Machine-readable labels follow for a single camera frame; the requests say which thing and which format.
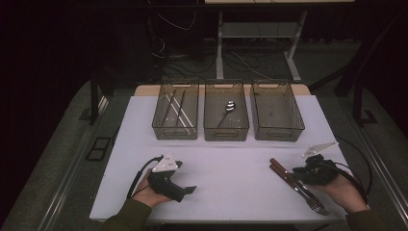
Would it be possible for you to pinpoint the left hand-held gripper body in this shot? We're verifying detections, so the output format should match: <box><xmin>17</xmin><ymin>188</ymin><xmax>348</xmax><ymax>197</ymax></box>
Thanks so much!
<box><xmin>147</xmin><ymin>153</ymin><xmax>187</xmax><ymax>203</ymax></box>

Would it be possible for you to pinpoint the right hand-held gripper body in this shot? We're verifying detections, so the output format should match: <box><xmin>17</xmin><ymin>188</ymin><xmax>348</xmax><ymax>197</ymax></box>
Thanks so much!
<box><xmin>301</xmin><ymin>141</ymin><xmax>340</xmax><ymax>187</ymax></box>

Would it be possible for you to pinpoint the smoky clear plastic bin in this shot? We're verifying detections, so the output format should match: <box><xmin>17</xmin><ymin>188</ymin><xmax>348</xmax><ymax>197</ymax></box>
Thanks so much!
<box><xmin>203</xmin><ymin>80</ymin><xmax>250</xmax><ymax>142</ymax></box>
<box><xmin>249</xmin><ymin>80</ymin><xmax>306</xmax><ymax>142</ymax></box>
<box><xmin>151</xmin><ymin>82</ymin><xmax>200</xmax><ymax>141</ymax></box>

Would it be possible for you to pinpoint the metal spoon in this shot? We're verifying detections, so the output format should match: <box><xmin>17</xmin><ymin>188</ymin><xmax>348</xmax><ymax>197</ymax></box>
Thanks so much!
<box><xmin>217</xmin><ymin>100</ymin><xmax>238</xmax><ymax>129</ymax></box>

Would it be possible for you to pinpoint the person's left hand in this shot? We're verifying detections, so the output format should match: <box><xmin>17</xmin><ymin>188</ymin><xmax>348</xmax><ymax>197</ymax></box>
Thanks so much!
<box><xmin>132</xmin><ymin>169</ymin><xmax>173</xmax><ymax>209</ymax></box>

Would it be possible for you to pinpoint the person's right hand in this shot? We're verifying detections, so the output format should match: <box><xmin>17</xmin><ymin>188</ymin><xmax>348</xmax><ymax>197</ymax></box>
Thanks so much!
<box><xmin>316</xmin><ymin>172</ymin><xmax>370</xmax><ymax>215</ymax></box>

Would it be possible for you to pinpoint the black metal stand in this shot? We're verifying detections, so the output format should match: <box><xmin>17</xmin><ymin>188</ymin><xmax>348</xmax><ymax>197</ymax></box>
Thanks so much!
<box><xmin>308</xmin><ymin>13</ymin><xmax>408</xmax><ymax>127</ymax></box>
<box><xmin>89</xmin><ymin>68</ymin><xmax>114</xmax><ymax>127</ymax></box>

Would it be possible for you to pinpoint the white metal desk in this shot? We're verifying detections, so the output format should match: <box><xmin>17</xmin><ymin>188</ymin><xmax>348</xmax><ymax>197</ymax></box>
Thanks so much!
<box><xmin>204</xmin><ymin>0</ymin><xmax>356</xmax><ymax>83</ymax></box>

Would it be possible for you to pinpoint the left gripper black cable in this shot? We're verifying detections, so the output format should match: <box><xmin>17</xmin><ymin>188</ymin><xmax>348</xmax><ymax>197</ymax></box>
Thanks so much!
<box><xmin>127</xmin><ymin>155</ymin><xmax>165</xmax><ymax>200</ymax></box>

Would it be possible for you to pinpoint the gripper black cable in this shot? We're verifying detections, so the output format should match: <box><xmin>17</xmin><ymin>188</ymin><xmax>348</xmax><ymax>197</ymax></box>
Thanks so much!
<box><xmin>127</xmin><ymin>155</ymin><xmax>165</xmax><ymax>200</ymax></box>
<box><xmin>333</xmin><ymin>162</ymin><xmax>369</xmax><ymax>204</ymax></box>

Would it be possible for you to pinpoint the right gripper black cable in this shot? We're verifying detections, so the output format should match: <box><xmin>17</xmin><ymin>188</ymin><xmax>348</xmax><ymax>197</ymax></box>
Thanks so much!
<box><xmin>333</xmin><ymin>162</ymin><xmax>369</xmax><ymax>204</ymax></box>

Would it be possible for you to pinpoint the black floor cable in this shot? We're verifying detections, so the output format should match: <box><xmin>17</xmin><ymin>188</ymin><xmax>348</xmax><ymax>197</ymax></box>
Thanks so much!
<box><xmin>335</xmin><ymin>136</ymin><xmax>373</xmax><ymax>196</ymax></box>

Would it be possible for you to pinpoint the metal floor rail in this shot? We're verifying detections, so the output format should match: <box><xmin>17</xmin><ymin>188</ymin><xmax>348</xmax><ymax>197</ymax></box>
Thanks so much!
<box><xmin>38</xmin><ymin>95</ymin><xmax>109</xmax><ymax>231</ymax></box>
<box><xmin>347</xmin><ymin>118</ymin><xmax>408</xmax><ymax>222</ymax></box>

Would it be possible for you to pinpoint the black floor socket frame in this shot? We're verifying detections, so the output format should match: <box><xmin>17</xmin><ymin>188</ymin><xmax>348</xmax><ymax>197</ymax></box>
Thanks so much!
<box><xmin>85</xmin><ymin>136</ymin><xmax>113</xmax><ymax>162</ymax></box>

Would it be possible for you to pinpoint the hanging white cable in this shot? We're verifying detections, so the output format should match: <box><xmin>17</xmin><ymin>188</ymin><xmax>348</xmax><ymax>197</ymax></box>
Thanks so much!
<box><xmin>156</xmin><ymin>12</ymin><xmax>197</xmax><ymax>32</ymax></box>

